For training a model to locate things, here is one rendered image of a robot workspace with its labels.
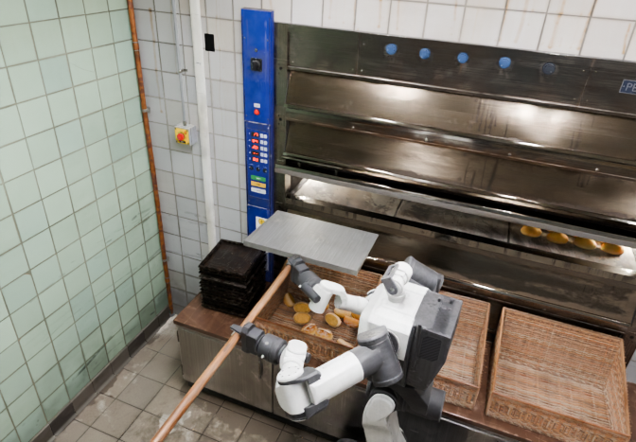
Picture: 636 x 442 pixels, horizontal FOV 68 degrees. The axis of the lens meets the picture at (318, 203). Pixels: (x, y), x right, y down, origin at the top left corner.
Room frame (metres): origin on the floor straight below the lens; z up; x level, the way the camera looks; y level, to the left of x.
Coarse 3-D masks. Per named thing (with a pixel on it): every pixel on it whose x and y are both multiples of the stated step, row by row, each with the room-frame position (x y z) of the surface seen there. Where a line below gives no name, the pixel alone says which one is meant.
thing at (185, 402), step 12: (276, 288) 1.50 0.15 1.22; (264, 300) 1.41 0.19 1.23; (252, 312) 1.34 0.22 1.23; (240, 336) 1.23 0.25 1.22; (228, 348) 1.16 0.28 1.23; (216, 360) 1.11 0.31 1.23; (204, 372) 1.06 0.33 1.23; (204, 384) 1.02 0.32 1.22; (192, 396) 0.97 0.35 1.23; (180, 408) 0.92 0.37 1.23; (168, 420) 0.88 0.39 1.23; (168, 432) 0.85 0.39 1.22
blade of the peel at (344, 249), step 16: (272, 224) 2.01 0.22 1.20; (288, 224) 2.02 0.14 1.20; (304, 224) 2.03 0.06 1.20; (320, 224) 2.04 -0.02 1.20; (336, 224) 2.05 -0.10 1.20; (256, 240) 1.86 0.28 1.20; (272, 240) 1.87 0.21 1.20; (288, 240) 1.88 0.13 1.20; (304, 240) 1.88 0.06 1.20; (320, 240) 1.89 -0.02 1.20; (336, 240) 1.90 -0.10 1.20; (352, 240) 1.91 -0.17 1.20; (368, 240) 1.91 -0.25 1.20; (288, 256) 1.75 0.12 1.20; (304, 256) 1.72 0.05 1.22; (320, 256) 1.76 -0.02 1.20; (336, 256) 1.77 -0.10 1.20; (352, 256) 1.77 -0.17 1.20; (352, 272) 1.64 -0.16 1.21
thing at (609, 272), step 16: (320, 208) 2.27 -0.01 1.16; (336, 208) 2.25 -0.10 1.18; (352, 208) 2.26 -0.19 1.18; (384, 224) 2.15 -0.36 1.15; (400, 224) 2.12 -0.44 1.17; (416, 224) 2.12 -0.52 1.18; (448, 240) 2.04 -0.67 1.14; (464, 240) 2.01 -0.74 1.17; (480, 240) 2.00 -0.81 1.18; (496, 240) 2.01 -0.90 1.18; (528, 256) 1.91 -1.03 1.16; (544, 256) 1.89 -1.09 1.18; (560, 256) 1.89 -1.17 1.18; (592, 272) 1.81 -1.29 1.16; (608, 272) 1.80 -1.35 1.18; (624, 272) 1.80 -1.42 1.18
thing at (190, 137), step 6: (174, 126) 2.50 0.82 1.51; (180, 126) 2.50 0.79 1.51; (186, 126) 2.50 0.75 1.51; (192, 126) 2.51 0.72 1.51; (180, 132) 2.48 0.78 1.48; (186, 132) 2.46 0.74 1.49; (192, 132) 2.49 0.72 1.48; (186, 138) 2.47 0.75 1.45; (192, 138) 2.49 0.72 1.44; (186, 144) 2.47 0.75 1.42; (192, 144) 2.48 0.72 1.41
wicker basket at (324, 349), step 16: (320, 272) 2.21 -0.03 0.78; (336, 272) 2.18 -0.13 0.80; (368, 272) 2.13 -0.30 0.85; (288, 288) 2.23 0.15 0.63; (352, 288) 2.13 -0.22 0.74; (368, 288) 2.10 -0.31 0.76; (272, 304) 2.04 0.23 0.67; (256, 320) 1.85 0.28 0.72; (272, 320) 1.99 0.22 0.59; (288, 320) 2.00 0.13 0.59; (320, 320) 2.01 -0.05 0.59; (288, 336) 1.79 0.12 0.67; (304, 336) 1.77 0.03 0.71; (336, 336) 1.90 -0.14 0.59; (352, 336) 1.90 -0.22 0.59; (320, 352) 1.77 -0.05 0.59; (336, 352) 1.70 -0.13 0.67
